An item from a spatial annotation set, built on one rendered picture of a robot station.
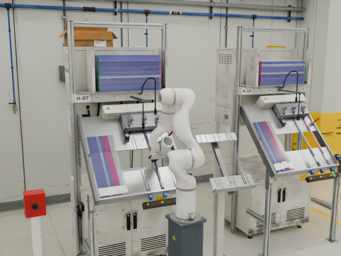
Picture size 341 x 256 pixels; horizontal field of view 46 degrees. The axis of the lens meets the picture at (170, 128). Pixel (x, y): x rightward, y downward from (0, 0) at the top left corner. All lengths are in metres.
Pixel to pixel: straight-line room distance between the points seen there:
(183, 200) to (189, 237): 0.23
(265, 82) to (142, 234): 1.69
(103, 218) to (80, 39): 1.41
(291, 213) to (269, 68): 1.38
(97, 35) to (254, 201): 1.97
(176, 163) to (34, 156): 2.55
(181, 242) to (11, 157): 2.60
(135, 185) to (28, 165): 2.00
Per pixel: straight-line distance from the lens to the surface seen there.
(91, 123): 3.09
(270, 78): 3.75
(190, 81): 5.01
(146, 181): 2.90
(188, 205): 2.43
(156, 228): 3.34
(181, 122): 2.39
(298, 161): 3.59
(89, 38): 3.37
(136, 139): 3.08
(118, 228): 3.22
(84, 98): 3.07
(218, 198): 3.18
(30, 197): 2.79
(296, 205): 4.06
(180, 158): 2.32
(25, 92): 4.49
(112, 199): 2.77
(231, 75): 3.78
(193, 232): 2.48
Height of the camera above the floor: 1.69
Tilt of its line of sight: 11 degrees down
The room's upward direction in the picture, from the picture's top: straight up
